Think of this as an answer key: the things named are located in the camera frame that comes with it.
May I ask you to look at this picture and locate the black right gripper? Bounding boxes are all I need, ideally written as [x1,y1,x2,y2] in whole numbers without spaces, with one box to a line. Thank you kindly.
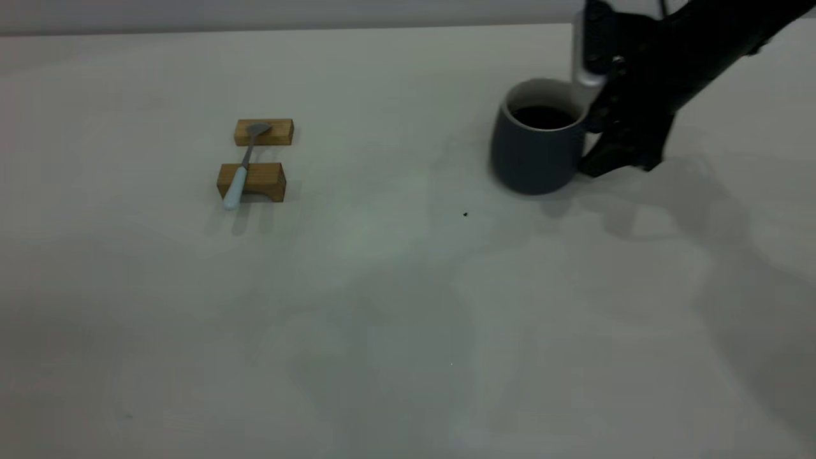
[579,19,708,179]

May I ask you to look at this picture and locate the dark grey ceramic mug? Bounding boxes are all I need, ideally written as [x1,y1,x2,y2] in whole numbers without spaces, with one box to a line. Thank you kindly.
[490,78,590,196]

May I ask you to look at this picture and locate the spoon with pale blue handle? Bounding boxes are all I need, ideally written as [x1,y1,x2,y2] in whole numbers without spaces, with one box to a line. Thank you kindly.
[222,122,272,212]

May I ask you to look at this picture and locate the black coffee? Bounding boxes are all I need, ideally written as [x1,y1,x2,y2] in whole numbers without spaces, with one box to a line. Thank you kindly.
[512,106,576,130]

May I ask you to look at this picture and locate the flat wooden block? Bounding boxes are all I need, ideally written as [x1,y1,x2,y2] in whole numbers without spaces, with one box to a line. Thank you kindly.
[233,119,295,148]

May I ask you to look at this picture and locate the arched wooden block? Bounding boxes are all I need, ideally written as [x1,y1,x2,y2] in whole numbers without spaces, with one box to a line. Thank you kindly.
[217,163,287,203]

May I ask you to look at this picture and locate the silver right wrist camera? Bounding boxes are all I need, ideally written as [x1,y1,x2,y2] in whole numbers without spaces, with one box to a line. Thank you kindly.
[572,0,632,88]

